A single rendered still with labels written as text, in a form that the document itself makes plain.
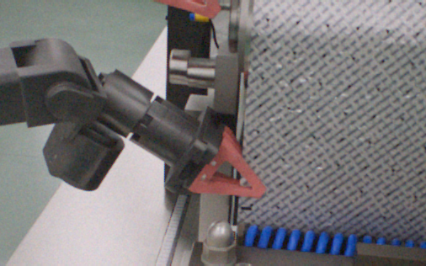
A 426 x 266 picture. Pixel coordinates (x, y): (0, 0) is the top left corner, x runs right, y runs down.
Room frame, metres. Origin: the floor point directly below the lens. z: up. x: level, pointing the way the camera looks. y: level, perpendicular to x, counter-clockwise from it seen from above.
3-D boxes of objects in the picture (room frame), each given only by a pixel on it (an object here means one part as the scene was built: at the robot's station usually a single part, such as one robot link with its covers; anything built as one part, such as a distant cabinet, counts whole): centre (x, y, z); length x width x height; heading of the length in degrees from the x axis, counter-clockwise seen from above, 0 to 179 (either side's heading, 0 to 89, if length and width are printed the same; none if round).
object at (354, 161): (0.68, -0.09, 1.11); 0.23 x 0.01 x 0.18; 90
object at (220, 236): (0.61, 0.04, 1.05); 0.04 x 0.04 x 0.04
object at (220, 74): (0.77, 0.07, 1.05); 0.06 x 0.05 x 0.31; 90
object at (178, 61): (0.77, 0.11, 1.18); 0.04 x 0.02 x 0.04; 0
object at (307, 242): (0.65, -0.09, 1.03); 0.21 x 0.04 x 0.03; 90
